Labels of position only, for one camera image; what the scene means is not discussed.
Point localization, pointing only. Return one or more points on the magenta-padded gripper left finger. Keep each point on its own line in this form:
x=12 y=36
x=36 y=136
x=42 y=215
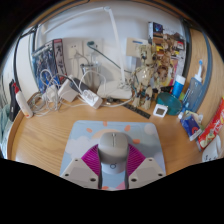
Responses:
x=78 y=170

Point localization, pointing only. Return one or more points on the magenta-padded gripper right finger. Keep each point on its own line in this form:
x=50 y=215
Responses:
x=148 y=170

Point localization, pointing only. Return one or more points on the light grey computer mouse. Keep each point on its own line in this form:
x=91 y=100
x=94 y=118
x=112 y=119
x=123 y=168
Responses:
x=113 y=148

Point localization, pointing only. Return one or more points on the pastel printed mouse pad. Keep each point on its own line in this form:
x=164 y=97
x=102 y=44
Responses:
x=80 y=140

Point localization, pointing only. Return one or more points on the black flat bar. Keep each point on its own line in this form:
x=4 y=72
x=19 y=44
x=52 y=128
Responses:
x=137 y=111

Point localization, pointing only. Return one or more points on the small white cube clock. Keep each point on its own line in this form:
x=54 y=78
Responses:
x=160 y=110

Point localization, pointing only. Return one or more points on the blue tissue pack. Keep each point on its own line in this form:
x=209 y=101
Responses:
x=191 y=126

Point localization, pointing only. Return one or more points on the white mug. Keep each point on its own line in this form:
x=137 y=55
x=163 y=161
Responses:
x=213 y=151

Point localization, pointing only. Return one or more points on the teal round dish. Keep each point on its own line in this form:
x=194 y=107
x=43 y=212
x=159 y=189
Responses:
x=170 y=104

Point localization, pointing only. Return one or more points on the white power strip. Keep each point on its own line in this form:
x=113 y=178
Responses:
x=92 y=99

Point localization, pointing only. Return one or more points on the white power adapter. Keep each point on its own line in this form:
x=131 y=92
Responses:
x=68 y=90

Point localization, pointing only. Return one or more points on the white red-pump lotion bottle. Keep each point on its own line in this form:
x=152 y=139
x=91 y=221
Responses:
x=23 y=105

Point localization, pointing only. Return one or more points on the teal blanket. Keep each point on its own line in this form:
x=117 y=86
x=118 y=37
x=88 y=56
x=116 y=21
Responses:
x=3 y=128

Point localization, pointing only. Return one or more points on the white desk lamp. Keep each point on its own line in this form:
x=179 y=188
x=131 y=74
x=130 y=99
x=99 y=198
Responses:
x=115 y=90

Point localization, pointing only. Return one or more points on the blue white-capped tube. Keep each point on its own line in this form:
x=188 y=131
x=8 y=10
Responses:
x=178 y=86

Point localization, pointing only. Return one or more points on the blue spray bottle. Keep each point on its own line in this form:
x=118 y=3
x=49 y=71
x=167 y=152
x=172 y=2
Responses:
x=194 y=91

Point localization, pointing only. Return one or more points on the tan robot model figure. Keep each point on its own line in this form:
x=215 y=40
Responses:
x=145 y=78

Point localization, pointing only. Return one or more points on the clear glass jar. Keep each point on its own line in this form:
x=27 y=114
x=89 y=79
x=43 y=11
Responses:
x=90 y=71

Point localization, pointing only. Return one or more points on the blue robot model kit box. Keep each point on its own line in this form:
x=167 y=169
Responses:
x=45 y=65

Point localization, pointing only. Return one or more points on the colourful model kit box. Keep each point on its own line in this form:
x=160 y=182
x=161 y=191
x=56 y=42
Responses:
x=170 y=36

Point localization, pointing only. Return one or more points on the white wall box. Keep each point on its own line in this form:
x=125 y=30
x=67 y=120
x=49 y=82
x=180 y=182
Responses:
x=135 y=46

